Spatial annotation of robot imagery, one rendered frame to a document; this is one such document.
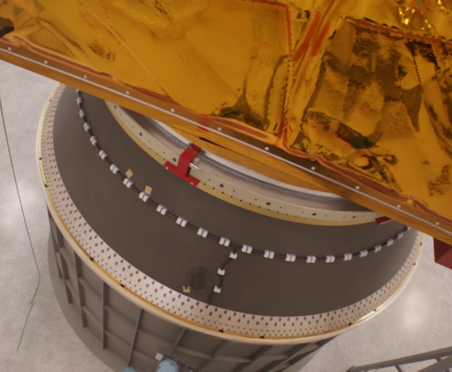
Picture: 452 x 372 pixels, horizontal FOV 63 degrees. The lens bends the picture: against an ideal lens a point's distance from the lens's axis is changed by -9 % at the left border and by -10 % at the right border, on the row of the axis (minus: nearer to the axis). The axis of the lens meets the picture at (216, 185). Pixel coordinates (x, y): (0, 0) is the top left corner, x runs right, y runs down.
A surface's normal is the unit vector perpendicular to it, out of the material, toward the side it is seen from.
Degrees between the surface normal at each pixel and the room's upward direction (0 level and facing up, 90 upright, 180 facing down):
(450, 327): 0
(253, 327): 43
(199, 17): 88
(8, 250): 0
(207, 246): 62
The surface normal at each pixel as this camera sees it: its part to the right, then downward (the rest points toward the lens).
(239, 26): -0.25, 0.68
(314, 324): 0.30, 0.09
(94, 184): -0.53, 0.06
